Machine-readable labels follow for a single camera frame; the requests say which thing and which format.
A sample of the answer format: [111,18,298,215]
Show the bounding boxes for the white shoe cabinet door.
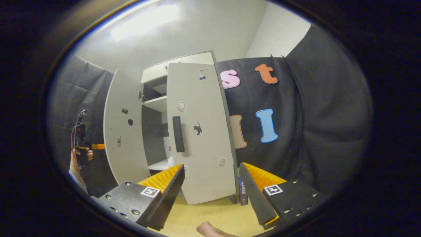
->
[166,62,238,205]
[103,68,152,185]

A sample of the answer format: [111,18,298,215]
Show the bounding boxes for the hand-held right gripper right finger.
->
[239,162,329,230]

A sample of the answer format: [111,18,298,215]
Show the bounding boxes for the left hand-held gripper cable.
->
[70,110,87,188]

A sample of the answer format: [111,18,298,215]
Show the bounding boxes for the dark blue book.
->
[237,176,249,206]

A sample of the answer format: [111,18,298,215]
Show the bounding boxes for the white shoe cabinet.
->
[103,50,240,205]

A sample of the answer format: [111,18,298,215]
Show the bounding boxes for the black backdrop cloth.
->
[49,56,114,198]
[215,25,374,195]

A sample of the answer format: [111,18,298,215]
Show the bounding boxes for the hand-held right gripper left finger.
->
[97,164,186,231]

